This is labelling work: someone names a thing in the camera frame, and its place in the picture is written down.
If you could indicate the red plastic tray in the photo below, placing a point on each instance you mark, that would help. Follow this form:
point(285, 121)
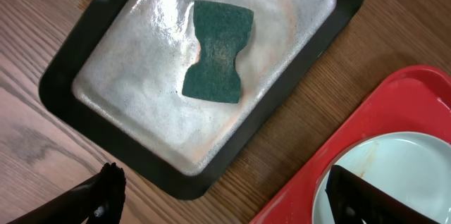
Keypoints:
point(413, 99)

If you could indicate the green scrubbing sponge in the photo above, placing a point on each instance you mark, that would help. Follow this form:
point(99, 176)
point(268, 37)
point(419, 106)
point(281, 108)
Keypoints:
point(222, 30)

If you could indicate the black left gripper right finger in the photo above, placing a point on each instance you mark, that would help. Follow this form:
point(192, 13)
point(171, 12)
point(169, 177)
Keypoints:
point(353, 200)

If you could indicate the white plate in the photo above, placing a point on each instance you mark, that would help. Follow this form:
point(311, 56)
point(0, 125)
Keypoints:
point(411, 167)

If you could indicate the black soapy water tray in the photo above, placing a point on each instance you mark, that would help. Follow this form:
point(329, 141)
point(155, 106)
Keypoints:
point(56, 96)

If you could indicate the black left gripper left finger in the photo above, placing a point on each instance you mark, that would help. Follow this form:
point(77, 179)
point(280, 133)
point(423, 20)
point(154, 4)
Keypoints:
point(98, 200)

